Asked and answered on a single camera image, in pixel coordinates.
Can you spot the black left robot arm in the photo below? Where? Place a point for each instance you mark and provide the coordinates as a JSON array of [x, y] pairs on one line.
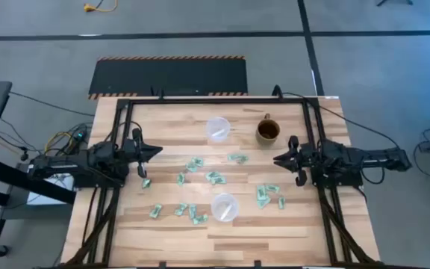
[[69, 164]]

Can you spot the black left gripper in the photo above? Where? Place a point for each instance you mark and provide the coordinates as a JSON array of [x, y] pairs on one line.
[[133, 149]]

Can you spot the glazed ceramic mug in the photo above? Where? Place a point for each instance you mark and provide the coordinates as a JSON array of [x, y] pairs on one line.
[[268, 130]]

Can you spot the black tripod base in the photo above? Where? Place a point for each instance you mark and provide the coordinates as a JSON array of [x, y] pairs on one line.
[[394, 2]]

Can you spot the black hazard-striped floor mat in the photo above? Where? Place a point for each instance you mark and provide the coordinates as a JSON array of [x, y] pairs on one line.
[[162, 78]]

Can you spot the clear plastic tub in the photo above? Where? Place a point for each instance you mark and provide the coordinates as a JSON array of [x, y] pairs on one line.
[[213, 125], [218, 201]]

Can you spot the white printed box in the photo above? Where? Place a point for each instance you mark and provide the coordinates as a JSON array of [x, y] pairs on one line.
[[50, 194]]

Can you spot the black aluminium table frame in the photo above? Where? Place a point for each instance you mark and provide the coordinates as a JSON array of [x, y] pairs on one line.
[[215, 101]]

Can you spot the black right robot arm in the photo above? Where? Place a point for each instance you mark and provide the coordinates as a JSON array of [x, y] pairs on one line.
[[379, 157]]

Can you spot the green stevia sweetener packet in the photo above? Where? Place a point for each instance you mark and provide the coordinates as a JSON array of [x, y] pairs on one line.
[[200, 219], [180, 209], [272, 188], [198, 161], [192, 211], [155, 210], [146, 183], [180, 179], [242, 159], [191, 167], [212, 175], [263, 203], [261, 192], [281, 202], [233, 157], [219, 180]]

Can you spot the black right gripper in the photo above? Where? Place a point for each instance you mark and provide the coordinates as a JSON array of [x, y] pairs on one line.
[[304, 157]]

